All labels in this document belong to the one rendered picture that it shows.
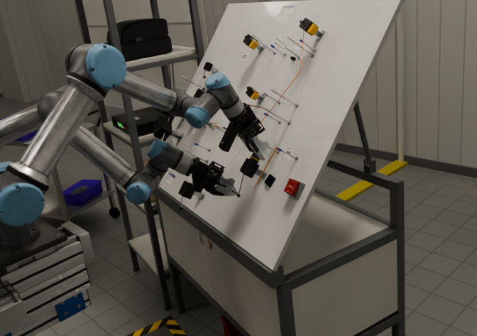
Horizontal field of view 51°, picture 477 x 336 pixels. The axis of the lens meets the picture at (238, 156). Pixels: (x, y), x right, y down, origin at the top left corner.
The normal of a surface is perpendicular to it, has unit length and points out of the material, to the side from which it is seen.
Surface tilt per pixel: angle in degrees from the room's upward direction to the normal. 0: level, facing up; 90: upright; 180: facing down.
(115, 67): 85
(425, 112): 90
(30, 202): 95
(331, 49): 52
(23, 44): 90
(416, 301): 0
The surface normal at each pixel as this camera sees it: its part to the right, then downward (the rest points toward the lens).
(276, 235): -0.74, -0.37
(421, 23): -0.72, 0.31
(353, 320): 0.51, 0.23
